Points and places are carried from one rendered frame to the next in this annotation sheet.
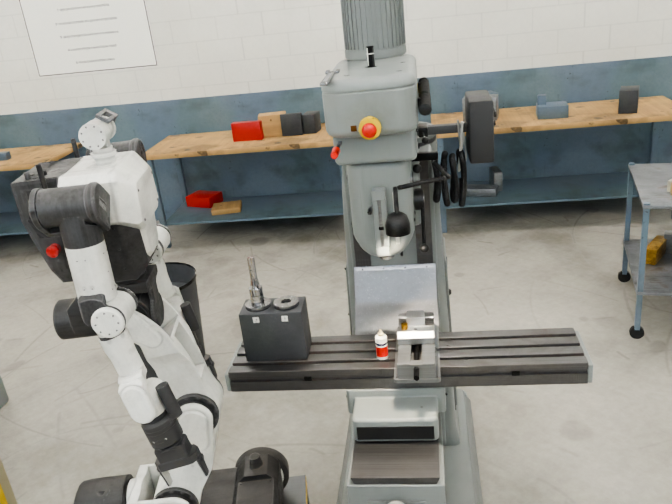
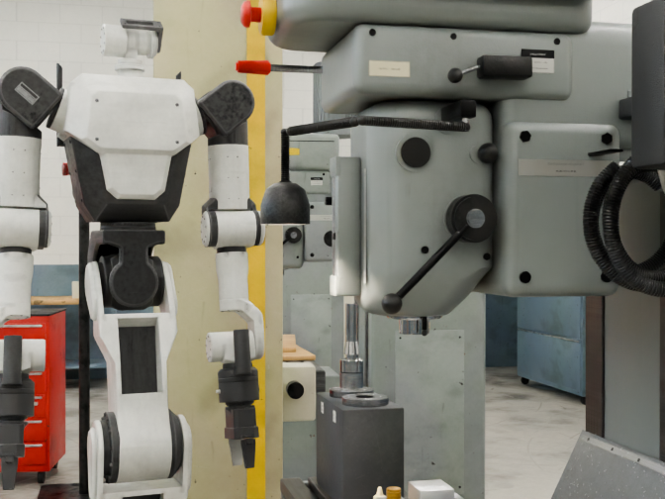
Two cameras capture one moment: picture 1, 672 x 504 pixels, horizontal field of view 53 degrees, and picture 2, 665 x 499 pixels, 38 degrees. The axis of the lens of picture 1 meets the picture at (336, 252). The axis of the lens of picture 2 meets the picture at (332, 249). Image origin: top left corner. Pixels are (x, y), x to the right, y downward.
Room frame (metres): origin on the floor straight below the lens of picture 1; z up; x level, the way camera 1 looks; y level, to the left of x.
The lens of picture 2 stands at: (1.34, -1.51, 1.42)
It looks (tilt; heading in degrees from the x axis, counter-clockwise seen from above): 0 degrees down; 68
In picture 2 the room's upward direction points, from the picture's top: straight up
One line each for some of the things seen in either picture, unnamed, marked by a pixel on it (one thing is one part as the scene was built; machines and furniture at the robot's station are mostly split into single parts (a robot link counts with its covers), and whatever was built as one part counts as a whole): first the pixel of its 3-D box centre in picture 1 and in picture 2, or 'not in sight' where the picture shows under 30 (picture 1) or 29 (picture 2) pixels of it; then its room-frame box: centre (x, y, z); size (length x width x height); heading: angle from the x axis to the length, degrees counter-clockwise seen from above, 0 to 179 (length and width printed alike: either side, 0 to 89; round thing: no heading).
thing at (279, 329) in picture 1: (275, 327); (357, 444); (2.09, 0.24, 1.02); 0.22 x 0.12 x 0.20; 82
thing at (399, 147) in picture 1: (378, 133); (440, 75); (2.05, -0.17, 1.68); 0.34 x 0.24 x 0.10; 171
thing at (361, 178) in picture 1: (382, 201); (417, 210); (2.02, -0.17, 1.47); 0.21 x 0.19 x 0.32; 81
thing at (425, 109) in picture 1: (423, 94); not in sight; (2.02, -0.31, 1.79); 0.45 x 0.04 x 0.04; 171
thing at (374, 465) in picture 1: (403, 468); not in sight; (1.99, -0.16, 0.43); 0.80 x 0.30 x 0.60; 171
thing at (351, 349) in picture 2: (252, 272); (351, 331); (2.10, 0.29, 1.24); 0.03 x 0.03 x 0.11
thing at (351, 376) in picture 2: (256, 296); (351, 376); (2.10, 0.29, 1.15); 0.05 x 0.05 x 0.05
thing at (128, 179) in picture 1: (94, 213); (125, 145); (1.70, 0.62, 1.63); 0.34 x 0.30 x 0.36; 1
